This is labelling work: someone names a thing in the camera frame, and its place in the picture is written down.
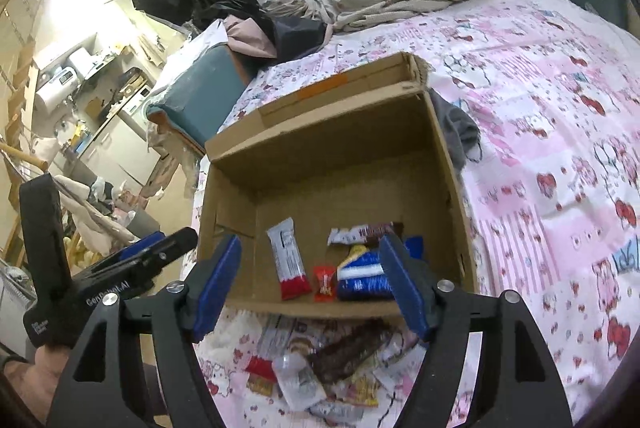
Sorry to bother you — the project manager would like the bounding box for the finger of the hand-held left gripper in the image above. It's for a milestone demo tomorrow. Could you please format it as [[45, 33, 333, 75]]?
[[95, 230, 168, 267], [126, 227, 199, 282]]

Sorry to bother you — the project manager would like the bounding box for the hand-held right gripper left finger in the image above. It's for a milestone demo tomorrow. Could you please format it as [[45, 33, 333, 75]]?
[[47, 234, 243, 428]]

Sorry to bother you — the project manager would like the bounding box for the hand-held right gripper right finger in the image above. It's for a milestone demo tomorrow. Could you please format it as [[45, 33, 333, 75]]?
[[377, 235, 573, 428]]

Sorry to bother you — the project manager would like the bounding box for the brown chocolate bar wrapper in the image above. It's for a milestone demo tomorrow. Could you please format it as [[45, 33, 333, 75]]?
[[306, 318, 393, 385]]

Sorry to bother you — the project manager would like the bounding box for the small red snack packet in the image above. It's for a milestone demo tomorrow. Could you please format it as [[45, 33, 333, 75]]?
[[245, 355, 278, 381]]

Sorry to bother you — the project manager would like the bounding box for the white snack packet with face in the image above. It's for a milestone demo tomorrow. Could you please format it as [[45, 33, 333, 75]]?
[[255, 315, 326, 359]]

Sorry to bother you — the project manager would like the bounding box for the yellow snack packet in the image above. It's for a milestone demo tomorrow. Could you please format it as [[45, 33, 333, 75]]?
[[345, 370, 381, 408]]

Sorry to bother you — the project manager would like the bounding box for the clear plastic snack packet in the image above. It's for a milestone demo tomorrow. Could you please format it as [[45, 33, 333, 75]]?
[[271, 352, 326, 411]]

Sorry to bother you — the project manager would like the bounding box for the silver snack packet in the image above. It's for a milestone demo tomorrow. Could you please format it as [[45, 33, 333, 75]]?
[[307, 400, 366, 424]]

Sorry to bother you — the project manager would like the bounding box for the cardboard box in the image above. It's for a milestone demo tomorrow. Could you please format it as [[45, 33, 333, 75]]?
[[196, 52, 478, 321]]

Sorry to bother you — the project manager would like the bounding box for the person's left hand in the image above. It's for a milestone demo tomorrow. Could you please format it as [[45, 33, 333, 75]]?
[[0, 347, 73, 426]]

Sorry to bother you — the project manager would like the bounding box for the grey bin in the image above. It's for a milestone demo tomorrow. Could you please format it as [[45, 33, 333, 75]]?
[[127, 210, 161, 236]]

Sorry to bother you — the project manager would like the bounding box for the blue white striped cookie packet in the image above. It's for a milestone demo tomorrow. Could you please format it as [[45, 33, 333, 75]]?
[[336, 245, 396, 301]]

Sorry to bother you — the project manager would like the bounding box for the white brown snack bar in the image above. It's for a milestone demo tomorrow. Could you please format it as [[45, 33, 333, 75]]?
[[327, 222, 405, 246]]

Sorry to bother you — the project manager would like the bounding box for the blue white snack packet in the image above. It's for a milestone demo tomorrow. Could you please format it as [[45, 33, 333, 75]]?
[[265, 217, 313, 301]]

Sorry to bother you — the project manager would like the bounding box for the small red candy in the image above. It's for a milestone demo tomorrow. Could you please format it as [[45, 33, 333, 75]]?
[[311, 265, 337, 303]]

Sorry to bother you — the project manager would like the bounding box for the kitchen counter cabinet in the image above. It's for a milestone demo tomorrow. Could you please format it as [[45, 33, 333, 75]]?
[[65, 108, 161, 193]]

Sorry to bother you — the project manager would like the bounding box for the white washing machine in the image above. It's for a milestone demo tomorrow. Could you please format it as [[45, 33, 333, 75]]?
[[122, 88, 151, 119]]

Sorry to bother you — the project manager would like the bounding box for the teal mattress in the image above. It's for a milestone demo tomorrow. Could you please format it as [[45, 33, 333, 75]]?
[[147, 45, 251, 149]]

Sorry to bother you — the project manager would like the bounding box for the grey cloth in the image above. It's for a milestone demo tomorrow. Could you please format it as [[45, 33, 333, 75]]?
[[431, 92, 482, 169]]

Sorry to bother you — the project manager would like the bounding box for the white kitchen appliance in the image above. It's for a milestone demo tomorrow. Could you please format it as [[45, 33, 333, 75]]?
[[34, 78, 76, 113]]

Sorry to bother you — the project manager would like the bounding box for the white plastic sheet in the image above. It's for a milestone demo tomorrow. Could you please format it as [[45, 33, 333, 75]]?
[[155, 20, 231, 98]]

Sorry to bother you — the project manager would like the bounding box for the pink cloth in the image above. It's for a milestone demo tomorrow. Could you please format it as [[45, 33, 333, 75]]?
[[222, 15, 278, 61]]

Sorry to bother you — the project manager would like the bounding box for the pink printed blanket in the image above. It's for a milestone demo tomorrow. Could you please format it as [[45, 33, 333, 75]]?
[[192, 0, 640, 428]]

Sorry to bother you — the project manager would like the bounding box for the dark cloth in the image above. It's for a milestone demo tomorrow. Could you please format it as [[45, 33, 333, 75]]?
[[272, 15, 331, 58]]

